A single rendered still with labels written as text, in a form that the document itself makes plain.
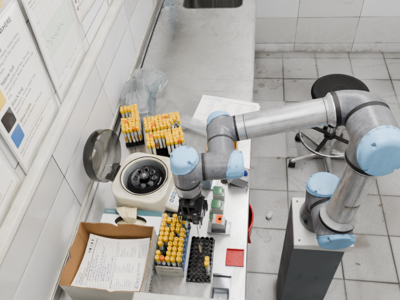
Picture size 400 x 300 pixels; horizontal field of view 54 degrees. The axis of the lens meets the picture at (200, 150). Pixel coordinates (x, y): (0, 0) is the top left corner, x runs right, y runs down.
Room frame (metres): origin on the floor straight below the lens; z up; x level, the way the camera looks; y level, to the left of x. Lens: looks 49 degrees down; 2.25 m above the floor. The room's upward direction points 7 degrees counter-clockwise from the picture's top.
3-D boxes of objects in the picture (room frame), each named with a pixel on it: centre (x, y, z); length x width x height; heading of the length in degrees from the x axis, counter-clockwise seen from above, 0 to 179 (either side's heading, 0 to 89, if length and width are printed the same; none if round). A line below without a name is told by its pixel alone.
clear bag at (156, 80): (1.69, 0.23, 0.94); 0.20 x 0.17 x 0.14; 143
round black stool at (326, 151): (1.73, -0.86, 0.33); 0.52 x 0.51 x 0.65; 11
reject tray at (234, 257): (0.64, -0.08, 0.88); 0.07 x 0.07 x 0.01; 78
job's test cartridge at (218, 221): (0.77, -0.04, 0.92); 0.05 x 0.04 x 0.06; 76
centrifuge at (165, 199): (0.98, 0.22, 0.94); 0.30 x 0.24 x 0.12; 69
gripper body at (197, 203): (0.64, 0.05, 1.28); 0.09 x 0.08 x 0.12; 169
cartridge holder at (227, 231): (0.77, -0.04, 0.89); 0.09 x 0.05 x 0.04; 76
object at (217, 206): (0.84, -0.04, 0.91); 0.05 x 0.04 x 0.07; 78
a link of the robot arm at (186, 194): (0.65, 0.04, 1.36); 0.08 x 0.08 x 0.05
